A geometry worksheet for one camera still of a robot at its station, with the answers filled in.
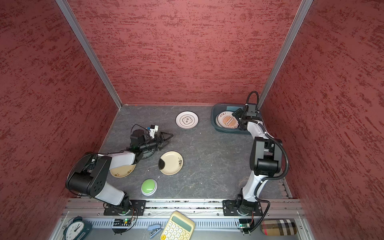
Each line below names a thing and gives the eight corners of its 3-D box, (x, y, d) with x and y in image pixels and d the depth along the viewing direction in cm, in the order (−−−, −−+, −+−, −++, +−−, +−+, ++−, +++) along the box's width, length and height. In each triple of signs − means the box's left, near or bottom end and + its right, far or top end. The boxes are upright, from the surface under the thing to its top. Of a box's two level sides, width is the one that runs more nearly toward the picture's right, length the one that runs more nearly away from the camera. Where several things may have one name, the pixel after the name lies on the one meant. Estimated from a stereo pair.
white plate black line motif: (174, 129, 109) (174, 127, 107) (176, 112, 120) (176, 111, 118) (198, 129, 109) (198, 127, 108) (198, 113, 120) (198, 111, 118)
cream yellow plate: (158, 175, 87) (157, 173, 85) (162, 152, 97) (161, 150, 95) (182, 175, 87) (182, 173, 85) (184, 152, 97) (184, 150, 95)
